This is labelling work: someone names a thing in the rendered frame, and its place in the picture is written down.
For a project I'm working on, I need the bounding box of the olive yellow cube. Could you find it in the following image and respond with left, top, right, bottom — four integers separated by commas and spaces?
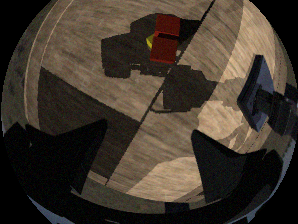
146, 34, 154, 48

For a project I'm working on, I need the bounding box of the red cube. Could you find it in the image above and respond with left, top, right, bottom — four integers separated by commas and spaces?
154, 14, 181, 40
150, 36, 178, 64

